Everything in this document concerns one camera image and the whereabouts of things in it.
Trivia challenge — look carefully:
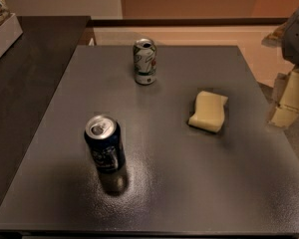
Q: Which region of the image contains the blue pepsi can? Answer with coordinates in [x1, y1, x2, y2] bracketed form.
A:
[84, 115, 126, 173]

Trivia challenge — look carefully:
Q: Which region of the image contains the yellow sponge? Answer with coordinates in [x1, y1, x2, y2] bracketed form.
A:
[188, 91, 228, 133]

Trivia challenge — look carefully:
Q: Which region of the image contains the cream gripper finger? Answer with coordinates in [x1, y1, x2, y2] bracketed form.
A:
[268, 66, 299, 128]

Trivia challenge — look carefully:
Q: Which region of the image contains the green white soda can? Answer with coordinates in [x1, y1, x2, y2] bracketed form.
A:
[133, 38, 156, 85]

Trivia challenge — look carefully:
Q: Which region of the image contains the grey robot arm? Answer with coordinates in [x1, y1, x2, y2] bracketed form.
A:
[268, 7, 299, 128]

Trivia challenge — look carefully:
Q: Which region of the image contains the dark wooden side table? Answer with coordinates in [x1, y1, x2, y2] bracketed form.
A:
[0, 16, 90, 205]

